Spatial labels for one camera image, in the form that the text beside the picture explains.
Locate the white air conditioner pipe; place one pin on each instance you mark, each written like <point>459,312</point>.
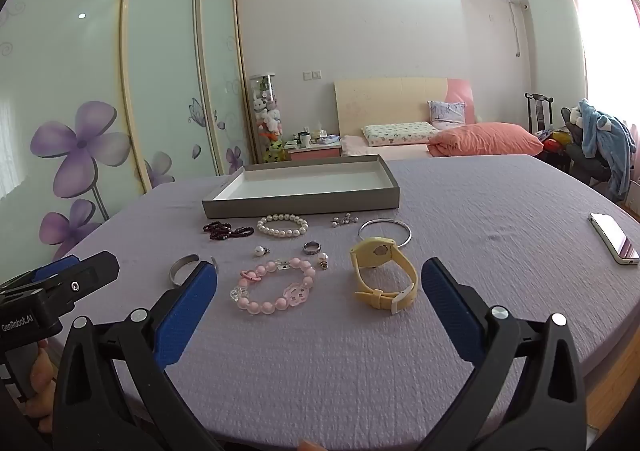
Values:
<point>517,26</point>

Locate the person's left hand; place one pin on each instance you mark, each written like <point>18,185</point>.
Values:
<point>42,381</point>

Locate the yellow wrist watch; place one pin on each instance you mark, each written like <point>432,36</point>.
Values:
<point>372,248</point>

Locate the beige and pink headboard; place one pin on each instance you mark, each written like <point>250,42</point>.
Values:
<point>385,101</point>

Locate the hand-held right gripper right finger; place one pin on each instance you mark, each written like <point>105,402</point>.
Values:
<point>450,311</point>

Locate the white wall socket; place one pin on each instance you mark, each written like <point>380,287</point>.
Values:
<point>311,75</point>

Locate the floral white pillow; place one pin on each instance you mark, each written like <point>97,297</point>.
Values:
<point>400,133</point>

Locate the silver smartphone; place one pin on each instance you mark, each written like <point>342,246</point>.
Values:
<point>615,238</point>

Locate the coral pink pillow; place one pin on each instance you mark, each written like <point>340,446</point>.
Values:
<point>485,138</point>

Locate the grey shallow tray box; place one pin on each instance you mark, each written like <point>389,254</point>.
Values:
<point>300,203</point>

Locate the floral glass sliding wardrobe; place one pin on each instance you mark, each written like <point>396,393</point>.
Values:
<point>165,81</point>

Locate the cluster of small silver earrings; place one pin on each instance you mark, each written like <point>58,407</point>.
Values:
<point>345,218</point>

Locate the pink bed sheet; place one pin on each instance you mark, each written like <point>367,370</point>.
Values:
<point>360,148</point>

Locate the pink nightstand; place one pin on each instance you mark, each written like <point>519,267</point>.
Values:
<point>315,152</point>

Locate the thin silver bangle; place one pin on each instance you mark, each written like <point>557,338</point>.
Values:
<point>382,220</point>

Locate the clear tube of plush toys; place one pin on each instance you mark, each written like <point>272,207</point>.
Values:
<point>267,116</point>

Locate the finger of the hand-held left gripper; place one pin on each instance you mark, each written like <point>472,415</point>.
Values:
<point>90,273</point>
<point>55,267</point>

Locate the dark wooden chair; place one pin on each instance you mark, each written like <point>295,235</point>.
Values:
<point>540,106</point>

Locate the small lavender pillow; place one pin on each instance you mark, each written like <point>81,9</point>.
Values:
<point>445,113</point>

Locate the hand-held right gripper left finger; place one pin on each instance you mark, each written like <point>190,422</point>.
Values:
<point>190,311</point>

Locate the yellow and red bundle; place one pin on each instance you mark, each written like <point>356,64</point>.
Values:
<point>555,140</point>

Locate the blue plush garment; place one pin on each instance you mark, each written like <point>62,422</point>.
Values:
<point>607,141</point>

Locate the purple quilted cover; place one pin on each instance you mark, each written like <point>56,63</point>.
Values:
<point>325,371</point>

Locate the white mug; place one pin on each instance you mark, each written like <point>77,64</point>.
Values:
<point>303,138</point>

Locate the pearl drop earring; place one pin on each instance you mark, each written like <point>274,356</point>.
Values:
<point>259,249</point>
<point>323,259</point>

